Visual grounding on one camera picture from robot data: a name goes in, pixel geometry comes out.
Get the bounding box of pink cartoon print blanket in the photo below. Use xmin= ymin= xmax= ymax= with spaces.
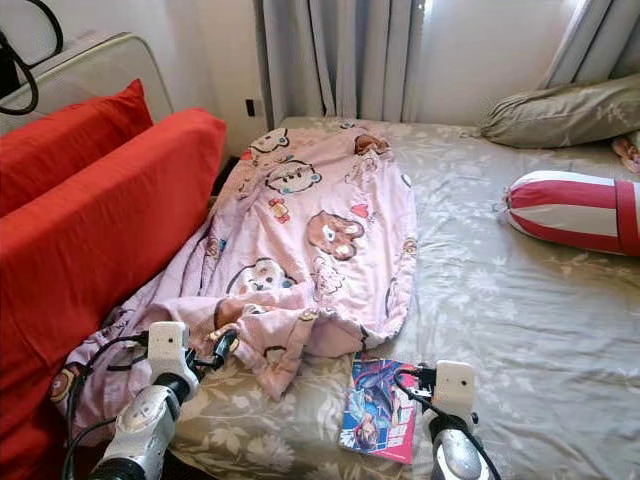
xmin=50 ymin=125 xmax=419 ymax=441

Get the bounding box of colourful comic book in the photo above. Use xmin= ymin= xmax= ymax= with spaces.
xmin=338 ymin=355 xmax=419 ymax=465

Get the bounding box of grey floral bed sheet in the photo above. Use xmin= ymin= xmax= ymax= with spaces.
xmin=170 ymin=115 xmax=640 ymax=480

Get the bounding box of long red cushion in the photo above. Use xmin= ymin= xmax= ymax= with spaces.
xmin=0 ymin=108 xmax=229 ymax=480
xmin=0 ymin=78 xmax=154 ymax=216

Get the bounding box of red white striped bolster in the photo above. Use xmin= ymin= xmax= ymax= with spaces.
xmin=500 ymin=170 xmax=640 ymax=257

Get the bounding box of grey quilted upright mattress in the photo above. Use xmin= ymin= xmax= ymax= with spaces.
xmin=0 ymin=30 xmax=176 ymax=131

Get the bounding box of grey floral pillow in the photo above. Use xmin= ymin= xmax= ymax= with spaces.
xmin=478 ymin=75 xmax=640 ymax=149

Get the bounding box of grey pleated curtain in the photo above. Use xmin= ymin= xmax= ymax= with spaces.
xmin=255 ymin=0 xmax=429 ymax=126
xmin=540 ymin=0 xmax=640 ymax=91

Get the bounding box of small pink fabric item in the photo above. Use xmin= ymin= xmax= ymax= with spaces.
xmin=613 ymin=133 xmax=640 ymax=176

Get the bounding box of black power adapter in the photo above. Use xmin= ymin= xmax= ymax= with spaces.
xmin=0 ymin=40 xmax=23 ymax=99

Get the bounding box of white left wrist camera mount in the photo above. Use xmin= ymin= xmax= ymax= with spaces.
xmin=147 ymin=320 xmax=191 ymax=379

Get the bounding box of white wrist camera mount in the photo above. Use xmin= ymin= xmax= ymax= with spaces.
xmin=432 ymin=360 xmax=477 ymax=419
xmin=147 ymin=320 xmax=191 ymax=379

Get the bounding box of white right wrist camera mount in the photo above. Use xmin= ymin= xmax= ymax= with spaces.
xmin=432 ymin=360 xmax=477 ymax=419

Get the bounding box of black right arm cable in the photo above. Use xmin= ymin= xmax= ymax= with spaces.
xmin=400 ymin=380 xmax=503 ymax=480

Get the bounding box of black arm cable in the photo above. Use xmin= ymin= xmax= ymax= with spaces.
xmin=400 ymin=380 xmax=503 ymax=480
xmin=60 ymin=335 xmax=153 ymax=480

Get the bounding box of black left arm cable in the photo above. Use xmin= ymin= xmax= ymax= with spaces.
xmin=60 ymin=335 xmax=153 ymax=480

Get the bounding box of black looped wall cable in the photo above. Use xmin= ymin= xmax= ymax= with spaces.
xmin=0 ymin=0 xmax=66 ymax=116

